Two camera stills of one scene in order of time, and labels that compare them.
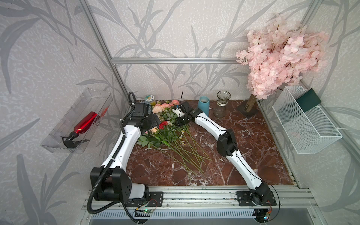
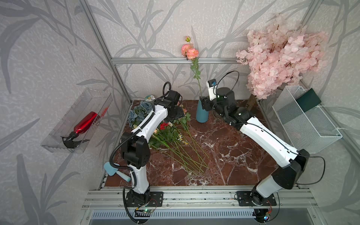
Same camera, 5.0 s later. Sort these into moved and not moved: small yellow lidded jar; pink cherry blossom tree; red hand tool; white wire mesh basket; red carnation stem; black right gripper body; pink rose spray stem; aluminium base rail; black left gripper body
Moved: black left gripper body; black right gripper body; pink rose spray stem
Not moved: white wire mesh basket; red carnation stem; pink cherry blossom tree; small yellow lidded jar; red hand tool; aluminium base rail
